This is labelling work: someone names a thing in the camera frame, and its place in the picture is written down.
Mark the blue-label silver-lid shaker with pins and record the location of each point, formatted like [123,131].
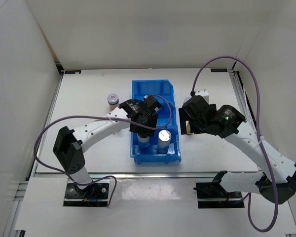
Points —
[143,140]
[164,140]

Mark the front aluminium rail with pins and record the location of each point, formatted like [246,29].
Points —
[206,175]

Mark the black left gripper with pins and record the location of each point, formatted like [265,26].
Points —
[136,129]

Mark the yellow-label brown bottle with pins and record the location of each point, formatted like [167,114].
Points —
[187,129]

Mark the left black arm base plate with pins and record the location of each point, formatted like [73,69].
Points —
[97,195]

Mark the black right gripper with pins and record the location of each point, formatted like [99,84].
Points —
[184,116]

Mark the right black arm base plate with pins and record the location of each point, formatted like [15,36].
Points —
[210,197]

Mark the left white-lid sauce jar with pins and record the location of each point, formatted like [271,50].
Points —
[113,101]

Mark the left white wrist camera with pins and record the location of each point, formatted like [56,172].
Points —
[152,104]

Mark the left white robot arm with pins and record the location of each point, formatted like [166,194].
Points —
[71,144]

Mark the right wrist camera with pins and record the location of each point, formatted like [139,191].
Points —
[197,103]

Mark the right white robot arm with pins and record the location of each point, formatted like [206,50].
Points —
[276,179]

